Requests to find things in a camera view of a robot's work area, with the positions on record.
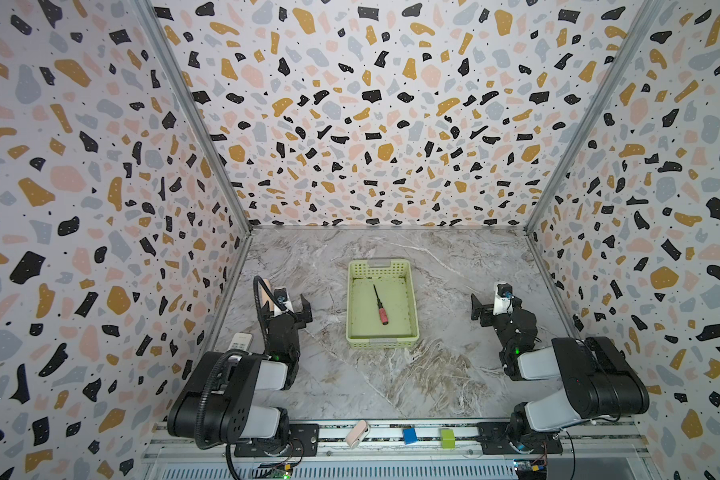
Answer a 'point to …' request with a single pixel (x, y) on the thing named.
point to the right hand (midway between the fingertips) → (488, 287)
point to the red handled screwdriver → (382, 310)
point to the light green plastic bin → (395, 283)
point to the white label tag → (241, 341)
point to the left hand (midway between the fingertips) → (284, 295)
